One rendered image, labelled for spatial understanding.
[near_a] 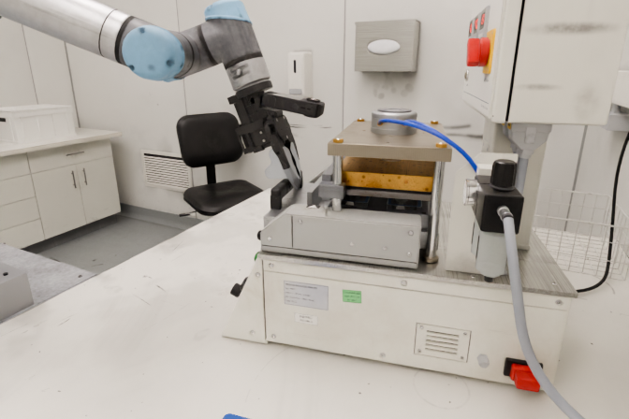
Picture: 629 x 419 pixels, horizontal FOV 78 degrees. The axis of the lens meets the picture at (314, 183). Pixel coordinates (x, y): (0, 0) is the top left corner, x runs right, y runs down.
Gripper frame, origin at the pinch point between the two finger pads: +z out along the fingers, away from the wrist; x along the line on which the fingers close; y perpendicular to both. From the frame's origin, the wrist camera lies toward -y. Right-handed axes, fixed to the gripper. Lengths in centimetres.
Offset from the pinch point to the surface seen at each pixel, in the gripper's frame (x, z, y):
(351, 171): 10.3, -1.1, -13.1
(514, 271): 33.1, 8.2, -30.4
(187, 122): -139, -28, 108
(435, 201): 13.4, 6.1, -24.4
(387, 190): 10.1, 3.5, -17.5
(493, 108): 16.4, -5.1, -34.5
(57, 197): -131, -12, 222
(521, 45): 16.5, -11.4, -39.1
